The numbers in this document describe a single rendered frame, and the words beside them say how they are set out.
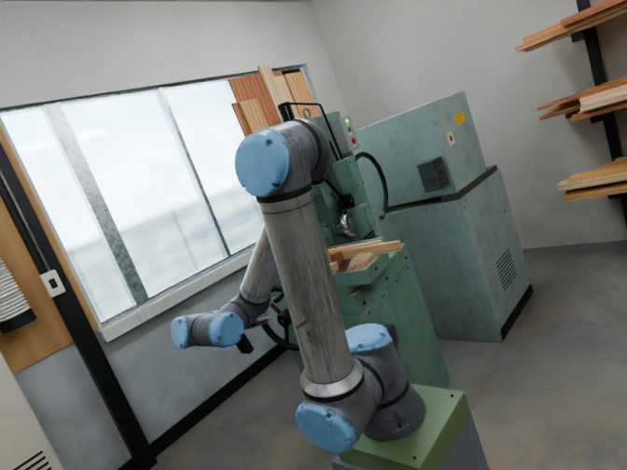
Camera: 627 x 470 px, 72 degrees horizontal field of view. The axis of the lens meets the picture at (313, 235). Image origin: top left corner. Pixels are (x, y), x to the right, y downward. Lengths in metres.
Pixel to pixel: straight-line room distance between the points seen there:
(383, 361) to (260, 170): 0.60
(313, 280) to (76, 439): 2.18
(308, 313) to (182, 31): 2.87
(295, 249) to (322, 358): 0.26
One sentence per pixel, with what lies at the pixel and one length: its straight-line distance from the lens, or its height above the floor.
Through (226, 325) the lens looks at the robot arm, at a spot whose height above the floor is 1.03.
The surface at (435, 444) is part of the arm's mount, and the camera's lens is 1.21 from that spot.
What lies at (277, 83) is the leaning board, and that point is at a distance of 3.78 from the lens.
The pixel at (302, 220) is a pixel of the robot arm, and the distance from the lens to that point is 0.82.
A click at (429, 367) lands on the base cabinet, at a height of 0.20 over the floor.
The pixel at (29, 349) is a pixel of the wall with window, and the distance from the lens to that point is 2.71.
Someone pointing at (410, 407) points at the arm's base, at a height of 0.67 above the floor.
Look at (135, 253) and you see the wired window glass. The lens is 2.95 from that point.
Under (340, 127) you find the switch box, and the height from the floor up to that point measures 1.44.
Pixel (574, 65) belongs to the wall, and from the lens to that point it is 3.64.
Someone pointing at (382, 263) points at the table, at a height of 0.87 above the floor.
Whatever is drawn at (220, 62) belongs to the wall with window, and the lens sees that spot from 3.60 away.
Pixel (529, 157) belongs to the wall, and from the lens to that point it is 3.80.
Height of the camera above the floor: 1.38
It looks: 10 degrees down
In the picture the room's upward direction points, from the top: 20 degrees counter-clockwise
